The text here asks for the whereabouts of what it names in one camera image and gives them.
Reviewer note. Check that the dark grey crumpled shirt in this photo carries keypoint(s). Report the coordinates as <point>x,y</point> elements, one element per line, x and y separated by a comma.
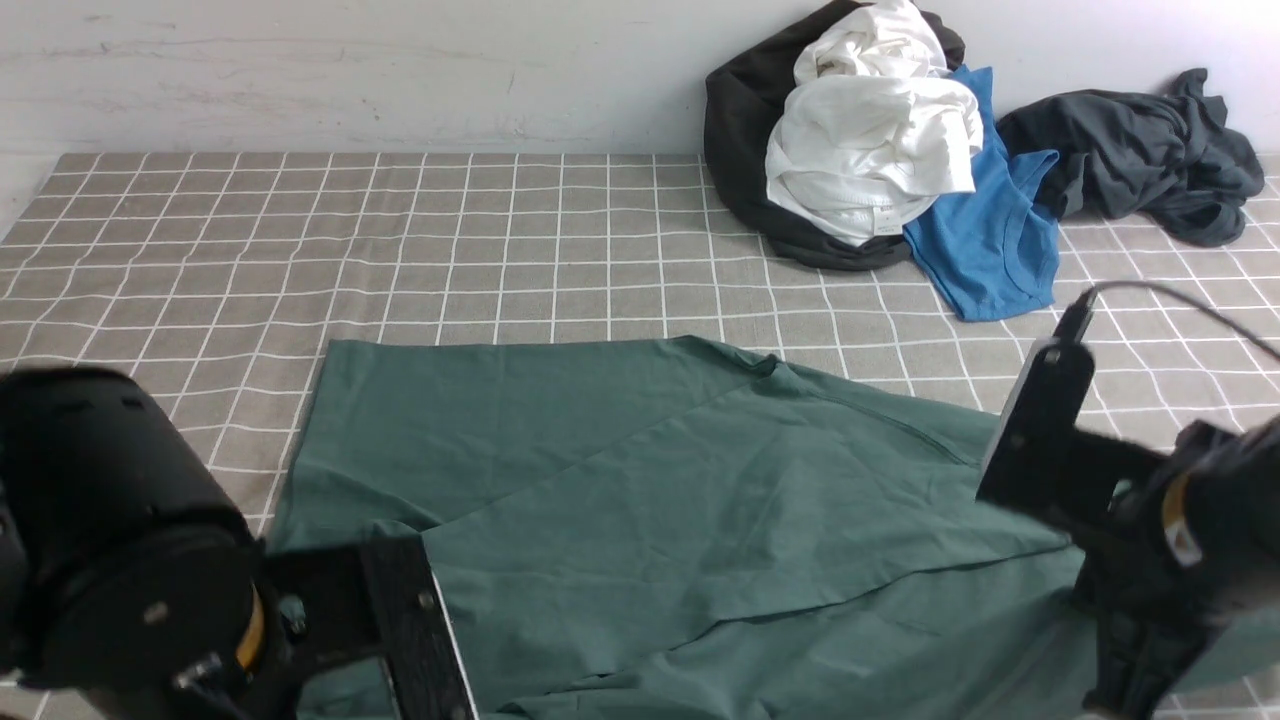
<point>1169,156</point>

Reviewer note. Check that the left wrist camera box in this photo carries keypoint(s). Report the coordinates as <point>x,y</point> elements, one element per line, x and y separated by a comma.
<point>417,647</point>

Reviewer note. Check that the grey checked tablecloth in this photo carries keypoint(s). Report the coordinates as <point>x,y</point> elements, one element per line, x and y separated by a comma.
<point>216,280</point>

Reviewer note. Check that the white crumpled shirt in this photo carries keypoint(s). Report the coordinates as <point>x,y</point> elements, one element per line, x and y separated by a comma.
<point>876,128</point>

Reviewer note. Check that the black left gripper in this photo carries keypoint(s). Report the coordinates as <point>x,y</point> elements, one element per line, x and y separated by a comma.
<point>323,611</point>

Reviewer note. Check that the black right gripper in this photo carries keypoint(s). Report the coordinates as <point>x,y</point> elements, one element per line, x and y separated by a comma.
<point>1188,552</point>

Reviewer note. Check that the blue tank top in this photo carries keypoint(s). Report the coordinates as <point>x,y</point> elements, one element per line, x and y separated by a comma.
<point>994,253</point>

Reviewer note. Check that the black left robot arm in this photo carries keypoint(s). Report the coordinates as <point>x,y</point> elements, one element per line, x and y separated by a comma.
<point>129,575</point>

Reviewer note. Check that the green long-sleeved shirt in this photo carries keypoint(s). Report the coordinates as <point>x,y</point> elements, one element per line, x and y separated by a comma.
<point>679,529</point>

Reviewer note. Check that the black garment under pile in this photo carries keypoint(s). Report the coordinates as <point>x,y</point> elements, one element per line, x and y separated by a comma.
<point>745,99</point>

